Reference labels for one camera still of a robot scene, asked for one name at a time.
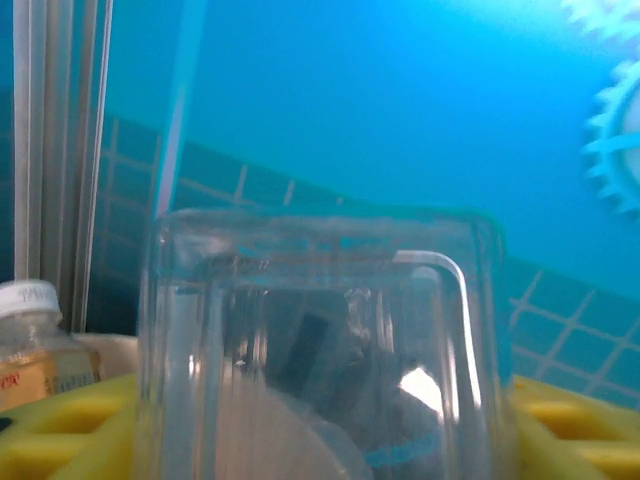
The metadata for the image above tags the aluminium frame post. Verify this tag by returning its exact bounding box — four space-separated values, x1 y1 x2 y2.
11 0 114 335

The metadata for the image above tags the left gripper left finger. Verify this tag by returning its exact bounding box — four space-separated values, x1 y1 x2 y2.
0 371 146 480

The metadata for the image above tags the amber tea bottle white cap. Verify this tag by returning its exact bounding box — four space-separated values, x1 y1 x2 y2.
0 279 107 412

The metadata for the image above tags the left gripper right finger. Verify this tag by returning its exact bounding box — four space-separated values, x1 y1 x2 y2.
508 375 640 480

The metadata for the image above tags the clear bottle blue label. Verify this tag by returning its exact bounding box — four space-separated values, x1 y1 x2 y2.
136 206 517 480

